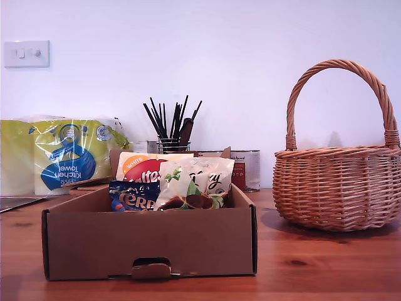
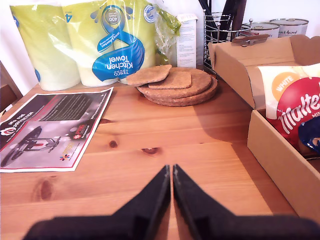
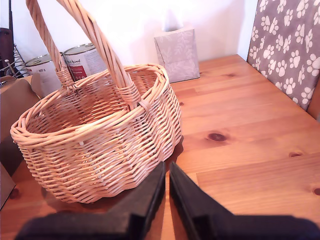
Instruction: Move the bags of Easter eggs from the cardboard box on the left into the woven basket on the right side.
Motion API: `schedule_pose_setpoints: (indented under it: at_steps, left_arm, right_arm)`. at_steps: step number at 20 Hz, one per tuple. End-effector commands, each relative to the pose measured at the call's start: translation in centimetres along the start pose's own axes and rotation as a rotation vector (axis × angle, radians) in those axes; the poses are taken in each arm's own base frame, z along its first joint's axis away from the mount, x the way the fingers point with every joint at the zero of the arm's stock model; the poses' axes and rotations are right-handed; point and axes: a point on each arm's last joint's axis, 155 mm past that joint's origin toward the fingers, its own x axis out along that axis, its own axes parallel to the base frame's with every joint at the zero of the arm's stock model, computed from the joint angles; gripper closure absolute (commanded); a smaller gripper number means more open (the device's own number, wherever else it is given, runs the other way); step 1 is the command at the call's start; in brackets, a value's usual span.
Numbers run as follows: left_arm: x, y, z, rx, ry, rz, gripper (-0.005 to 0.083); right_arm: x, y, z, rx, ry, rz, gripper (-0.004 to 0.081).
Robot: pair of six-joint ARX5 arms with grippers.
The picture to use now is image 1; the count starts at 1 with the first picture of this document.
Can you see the white Galaxy mint egg bag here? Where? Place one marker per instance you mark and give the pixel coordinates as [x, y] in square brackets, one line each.
[220, 169]
[172, 194]

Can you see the white Maltesers mini bunnies bag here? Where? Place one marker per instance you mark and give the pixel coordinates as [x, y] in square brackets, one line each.
[138, 169]

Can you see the blue Terry's chocolate egg bag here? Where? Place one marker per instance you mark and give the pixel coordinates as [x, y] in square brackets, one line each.
[131, 200]

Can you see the brown cardboard box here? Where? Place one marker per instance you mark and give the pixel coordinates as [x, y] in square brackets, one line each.
[125, 244]

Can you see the red label tin can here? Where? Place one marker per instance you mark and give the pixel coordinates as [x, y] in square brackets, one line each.
[247, 172]

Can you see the small white paper carton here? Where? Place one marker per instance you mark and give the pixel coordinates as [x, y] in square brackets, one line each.
[142, 147]

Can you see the flat cork coaster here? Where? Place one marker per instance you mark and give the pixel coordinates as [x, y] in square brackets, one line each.
[87, 182]

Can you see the round cork mat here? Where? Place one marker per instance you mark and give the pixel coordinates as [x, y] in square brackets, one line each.
[83, 191]

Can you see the kitchen towel roll pack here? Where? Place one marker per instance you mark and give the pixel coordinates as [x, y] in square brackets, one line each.
[62, 150]

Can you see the dark flat sheet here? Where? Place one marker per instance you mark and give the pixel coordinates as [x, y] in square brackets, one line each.
[18, 203]

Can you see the white wall switch plate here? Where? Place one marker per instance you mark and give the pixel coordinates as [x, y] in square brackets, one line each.
[26, 54]

